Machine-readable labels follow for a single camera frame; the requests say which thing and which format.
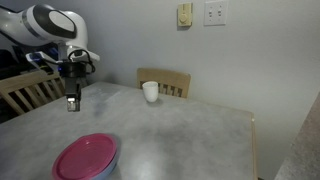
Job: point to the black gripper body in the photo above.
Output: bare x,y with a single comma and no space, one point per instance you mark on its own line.
72,83

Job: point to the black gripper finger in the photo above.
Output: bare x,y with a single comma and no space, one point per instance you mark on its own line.
77,104
70,104

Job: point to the pink round plastic lid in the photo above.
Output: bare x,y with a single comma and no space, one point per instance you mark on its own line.
85,158

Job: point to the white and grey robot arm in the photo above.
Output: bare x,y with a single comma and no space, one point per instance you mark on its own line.
40,25

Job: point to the wooden chair with slatted back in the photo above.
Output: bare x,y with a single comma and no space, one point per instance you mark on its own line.
30,90

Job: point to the white ceramic mug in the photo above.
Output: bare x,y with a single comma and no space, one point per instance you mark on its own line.
150,91

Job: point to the wooden chair with cutout backrest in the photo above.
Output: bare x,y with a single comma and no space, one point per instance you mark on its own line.
173,80

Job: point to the grey speckled countertop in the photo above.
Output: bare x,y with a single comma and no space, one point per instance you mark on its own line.
301,150

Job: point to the beige wall dimmer switch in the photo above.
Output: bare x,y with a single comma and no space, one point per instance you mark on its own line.
184,15

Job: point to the white wall switch plate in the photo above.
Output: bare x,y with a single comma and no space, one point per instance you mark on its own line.
216,12

